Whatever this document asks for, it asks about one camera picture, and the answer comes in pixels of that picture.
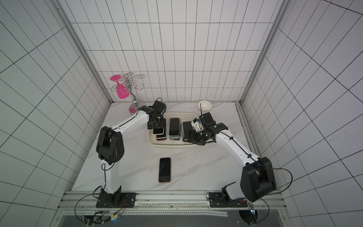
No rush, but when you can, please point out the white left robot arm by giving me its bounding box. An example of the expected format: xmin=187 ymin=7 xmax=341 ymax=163
xmin=96 ymin=101 xmax=166 ymax=208

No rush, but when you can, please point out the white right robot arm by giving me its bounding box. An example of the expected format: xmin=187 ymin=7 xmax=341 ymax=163
xmin=183 ymin=123 xmax=277 ymax=202

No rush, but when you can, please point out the white plastic storage box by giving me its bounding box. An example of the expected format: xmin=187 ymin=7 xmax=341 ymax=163
xmin=147 ymin=112 xmax=197 ymax=148

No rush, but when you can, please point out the white ceramic bowl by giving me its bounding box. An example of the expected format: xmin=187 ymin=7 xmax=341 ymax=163
xmin=198 ymin=100 xmax=213 ymax=112

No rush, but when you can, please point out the pink plastic wine glass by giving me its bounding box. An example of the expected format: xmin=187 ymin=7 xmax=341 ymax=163
xmin=110 ymin=75 xmax=129 ymax=99

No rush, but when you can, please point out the chrome glass holder stand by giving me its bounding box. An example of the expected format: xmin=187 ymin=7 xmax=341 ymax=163
xmin=121 ymin=72 xmax=145 ymax=115

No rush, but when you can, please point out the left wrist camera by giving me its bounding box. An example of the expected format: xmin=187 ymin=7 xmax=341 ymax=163
xmin=152 ymin=100 xmax=166 ymax=115

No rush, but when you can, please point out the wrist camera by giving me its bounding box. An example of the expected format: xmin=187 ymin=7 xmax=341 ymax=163
xmin=152 ymin=100 xmax=166 ymax=115
xmin=191 ymin=113 xmax=216 ymax=132

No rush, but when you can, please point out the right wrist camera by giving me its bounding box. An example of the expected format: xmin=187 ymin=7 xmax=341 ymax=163
xmin=191 ymin=113 xmax=216 ymax=132

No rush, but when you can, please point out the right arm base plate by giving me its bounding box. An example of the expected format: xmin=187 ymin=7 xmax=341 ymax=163
xmin=206 ymin=192 xmax=248 ymax=208

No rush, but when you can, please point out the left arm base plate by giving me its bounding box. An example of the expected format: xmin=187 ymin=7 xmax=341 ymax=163
xmin=96 ymin=192 xmax=137 ymax=209

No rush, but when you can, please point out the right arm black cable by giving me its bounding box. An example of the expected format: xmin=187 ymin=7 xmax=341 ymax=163
xmin=206 ymin=130 xmax=294 ymax=225

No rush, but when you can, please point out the aluminium mounting rail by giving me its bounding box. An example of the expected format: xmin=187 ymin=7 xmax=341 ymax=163
xmin=56 ymin=191 xmax=287 ymax=220

